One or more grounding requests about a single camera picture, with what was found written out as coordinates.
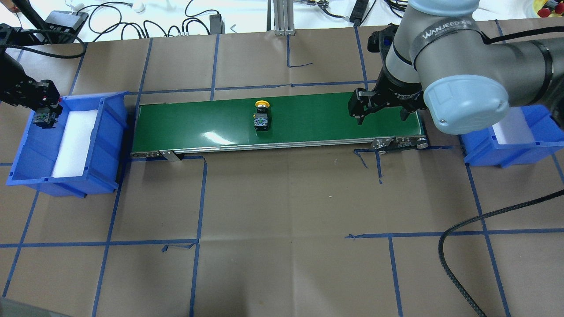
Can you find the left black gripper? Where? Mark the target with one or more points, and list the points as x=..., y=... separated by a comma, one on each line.
x=17, y=89

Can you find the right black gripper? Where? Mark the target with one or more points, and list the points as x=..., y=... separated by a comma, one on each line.
x=395, y=93

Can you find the yellow push button switch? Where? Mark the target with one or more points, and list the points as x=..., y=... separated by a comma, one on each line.
x=261, y=119

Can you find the red push button switch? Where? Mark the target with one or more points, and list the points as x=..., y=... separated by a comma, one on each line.
x=47, y=117

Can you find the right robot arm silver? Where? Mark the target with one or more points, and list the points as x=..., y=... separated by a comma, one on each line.
x=438, y=59

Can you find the yellow plate of buttons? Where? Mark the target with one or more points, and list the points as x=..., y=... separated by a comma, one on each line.
x=548, y=8

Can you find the blue bin left side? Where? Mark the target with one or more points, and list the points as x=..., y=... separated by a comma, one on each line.
x=38, y=150

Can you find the blue bin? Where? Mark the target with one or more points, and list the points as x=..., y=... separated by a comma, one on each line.
x=38, y=150
x=482, y=148

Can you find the white foam pad left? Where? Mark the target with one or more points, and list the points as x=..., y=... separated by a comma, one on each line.
x=74, y=148

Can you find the white foam pad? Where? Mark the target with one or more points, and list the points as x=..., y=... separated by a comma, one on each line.
x=513, y=128
x=74, y=148

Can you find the blue bin right side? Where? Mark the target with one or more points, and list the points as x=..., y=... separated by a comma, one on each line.
x=482, y=148

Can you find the green conveyor belt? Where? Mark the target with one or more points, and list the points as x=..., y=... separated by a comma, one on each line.
x=295, y=121

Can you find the white foam pad right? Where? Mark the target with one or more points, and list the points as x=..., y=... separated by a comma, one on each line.
x=513, y=128

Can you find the black power adapter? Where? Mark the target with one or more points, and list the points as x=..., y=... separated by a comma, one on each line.
x=216, y=24

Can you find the aluminium frame post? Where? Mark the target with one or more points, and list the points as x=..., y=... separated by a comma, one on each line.
x=283, y=17

